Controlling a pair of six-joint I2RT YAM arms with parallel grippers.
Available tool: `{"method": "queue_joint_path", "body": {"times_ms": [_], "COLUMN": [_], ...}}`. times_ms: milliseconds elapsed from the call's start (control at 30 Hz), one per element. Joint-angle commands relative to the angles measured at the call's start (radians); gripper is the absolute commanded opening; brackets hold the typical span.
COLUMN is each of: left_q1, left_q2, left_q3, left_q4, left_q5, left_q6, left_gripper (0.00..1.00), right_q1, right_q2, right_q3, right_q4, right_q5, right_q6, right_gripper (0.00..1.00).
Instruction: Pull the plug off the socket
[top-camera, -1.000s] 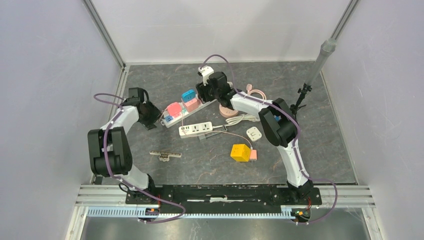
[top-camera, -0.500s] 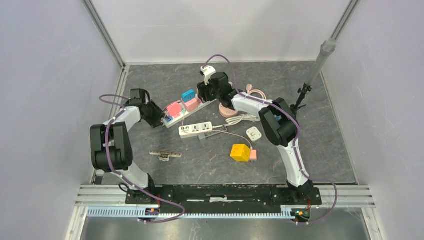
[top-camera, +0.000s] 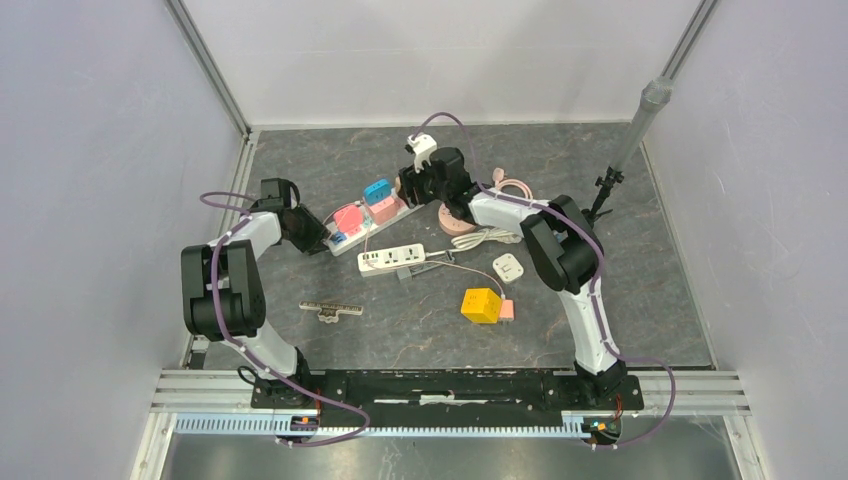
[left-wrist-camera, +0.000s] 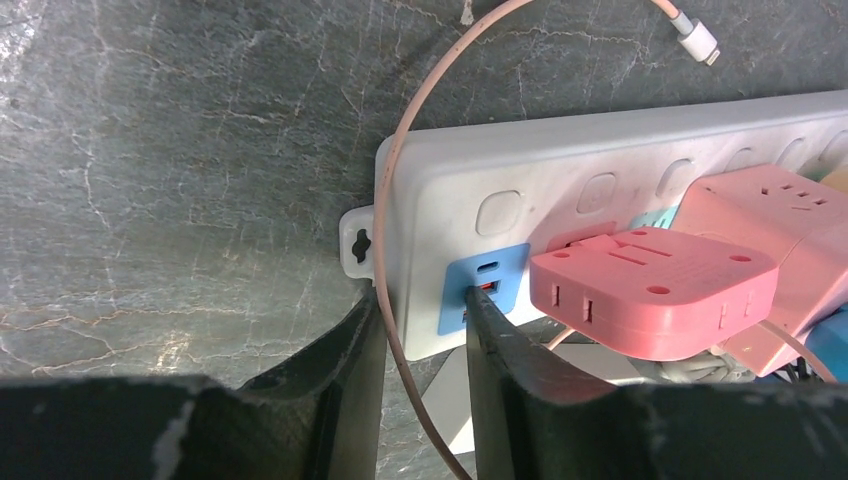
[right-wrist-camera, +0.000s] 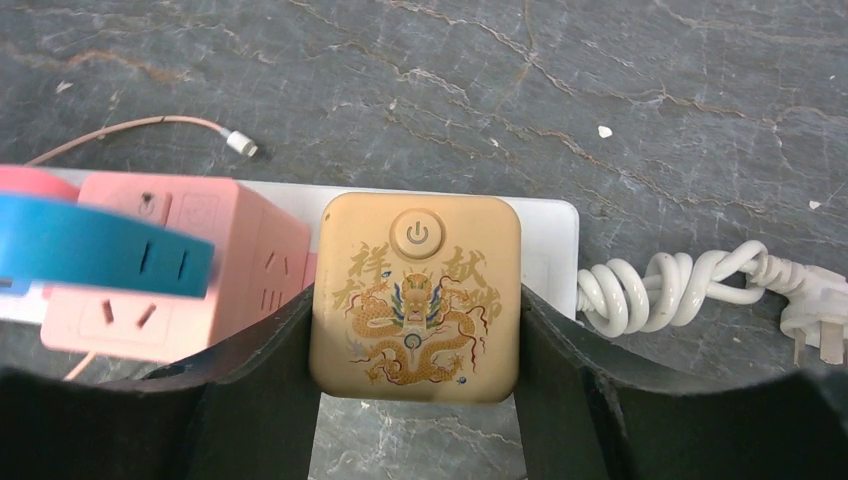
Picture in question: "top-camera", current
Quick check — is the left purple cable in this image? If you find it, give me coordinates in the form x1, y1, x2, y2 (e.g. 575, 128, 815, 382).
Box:
199, 192, 371, 449

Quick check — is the white bundled cable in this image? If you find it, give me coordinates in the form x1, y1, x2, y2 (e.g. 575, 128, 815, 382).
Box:
450, 227, 525, 252

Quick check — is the purple cable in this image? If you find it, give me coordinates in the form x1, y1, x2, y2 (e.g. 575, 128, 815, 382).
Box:
410, 111, 677, 452
199, 192, 371, 449

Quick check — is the white square plug adapter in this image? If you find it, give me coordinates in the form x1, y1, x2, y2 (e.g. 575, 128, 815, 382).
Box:
492, 253, 525, 284

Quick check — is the thin pink charger cable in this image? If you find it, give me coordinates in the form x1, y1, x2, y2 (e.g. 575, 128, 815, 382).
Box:
321, 201, 508, 303

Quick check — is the pink coiled cable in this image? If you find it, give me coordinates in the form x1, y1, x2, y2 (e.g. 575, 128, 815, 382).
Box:
491, 166, 533, 200

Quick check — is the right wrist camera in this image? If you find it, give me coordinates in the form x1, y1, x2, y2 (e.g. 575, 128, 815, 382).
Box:
405, 133, 438, 173

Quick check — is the blue plug adapter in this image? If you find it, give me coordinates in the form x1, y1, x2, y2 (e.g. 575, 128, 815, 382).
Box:
363, 178, 392, 206

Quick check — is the small white power strip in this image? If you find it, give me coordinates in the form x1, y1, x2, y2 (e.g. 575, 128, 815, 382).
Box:
357, 243, 426, 277

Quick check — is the yellow cube socket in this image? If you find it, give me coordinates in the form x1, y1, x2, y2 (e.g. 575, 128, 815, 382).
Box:
460, 288, 503, 324

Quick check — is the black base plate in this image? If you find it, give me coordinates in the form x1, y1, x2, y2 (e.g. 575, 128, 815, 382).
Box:
251, 369, 644, 427

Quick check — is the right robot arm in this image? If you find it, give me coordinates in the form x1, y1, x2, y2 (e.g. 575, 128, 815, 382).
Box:
399, 146, 627, 408

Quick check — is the white cable duct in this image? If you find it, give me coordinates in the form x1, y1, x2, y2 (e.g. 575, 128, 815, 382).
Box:
174, 413, 618, 440

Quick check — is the long white power strip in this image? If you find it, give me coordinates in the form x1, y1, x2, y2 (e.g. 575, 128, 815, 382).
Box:
325, 190, 422, 256

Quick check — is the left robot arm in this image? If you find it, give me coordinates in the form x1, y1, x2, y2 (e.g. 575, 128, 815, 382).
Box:
180, 178, 329, 408

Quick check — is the small pink charger plug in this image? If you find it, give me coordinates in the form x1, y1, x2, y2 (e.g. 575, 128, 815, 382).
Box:
498, 299, 515, 322

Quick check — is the pink round socket base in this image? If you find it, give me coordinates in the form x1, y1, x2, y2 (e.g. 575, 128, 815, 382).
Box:
438, 203, 477, 237

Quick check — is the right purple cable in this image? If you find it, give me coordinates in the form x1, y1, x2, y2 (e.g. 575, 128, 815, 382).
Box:
410, 111, 677, 452

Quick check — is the pink square plug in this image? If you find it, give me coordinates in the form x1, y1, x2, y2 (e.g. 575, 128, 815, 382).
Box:
367, 196, 399, 225

